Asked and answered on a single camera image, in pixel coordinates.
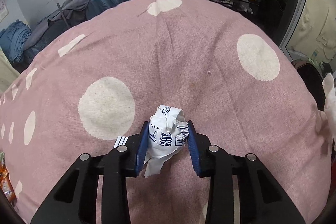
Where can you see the massage bed with blue sheets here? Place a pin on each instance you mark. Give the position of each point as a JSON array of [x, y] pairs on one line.
[[21, 44]]

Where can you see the white printed paper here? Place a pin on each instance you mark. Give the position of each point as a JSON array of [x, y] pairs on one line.
[[168, 131]]

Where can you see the orange snack wrapper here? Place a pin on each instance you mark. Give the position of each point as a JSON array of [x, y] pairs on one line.
[[6, 185]]

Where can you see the cream hanging cloth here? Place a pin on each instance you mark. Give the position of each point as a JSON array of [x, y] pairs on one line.
[[7, 73]]

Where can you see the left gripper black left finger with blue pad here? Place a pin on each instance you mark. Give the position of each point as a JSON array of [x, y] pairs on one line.
[[73, 199]]

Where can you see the dark brown trash bin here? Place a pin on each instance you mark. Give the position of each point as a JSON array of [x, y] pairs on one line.
[[312, 79]]

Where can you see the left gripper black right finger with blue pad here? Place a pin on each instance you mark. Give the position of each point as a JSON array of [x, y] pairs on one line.
[[242, 189]]

